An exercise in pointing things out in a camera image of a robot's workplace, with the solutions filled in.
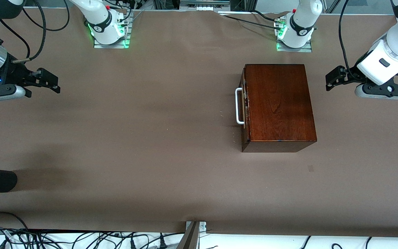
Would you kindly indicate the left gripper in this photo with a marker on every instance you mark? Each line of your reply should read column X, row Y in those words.
column 351, row 75

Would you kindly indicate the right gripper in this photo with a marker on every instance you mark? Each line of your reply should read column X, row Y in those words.
column 15, row 72

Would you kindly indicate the dark brown wooden door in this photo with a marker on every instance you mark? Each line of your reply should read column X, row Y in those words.
column 246, row 135

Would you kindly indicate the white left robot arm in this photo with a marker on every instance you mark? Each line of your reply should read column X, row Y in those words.
column 302, row 17

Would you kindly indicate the dark wooden drawer cabinet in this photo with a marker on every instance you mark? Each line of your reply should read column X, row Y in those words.
column 282, row 103

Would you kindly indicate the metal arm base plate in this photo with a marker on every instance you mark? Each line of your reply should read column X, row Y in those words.
column 306, row 49
column 111, row 46

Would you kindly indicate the small metal bracket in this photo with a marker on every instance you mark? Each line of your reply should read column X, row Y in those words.
column 202, row 226

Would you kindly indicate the dark grey post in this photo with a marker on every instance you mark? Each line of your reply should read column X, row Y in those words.
column 189, row 239

